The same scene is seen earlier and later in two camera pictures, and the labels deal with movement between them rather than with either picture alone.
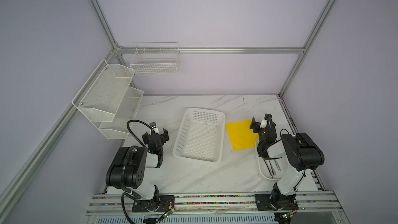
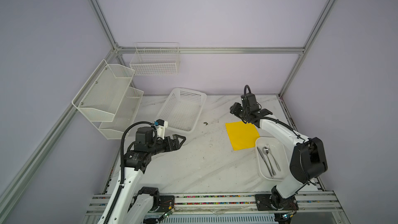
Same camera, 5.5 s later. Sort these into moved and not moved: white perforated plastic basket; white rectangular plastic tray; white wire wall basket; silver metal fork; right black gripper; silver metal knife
Moved: white perforated plastic basket; right black gripper
Not moved: white wire wall basket; silver metal fork; silver metal knife; white rectangular plastic tray
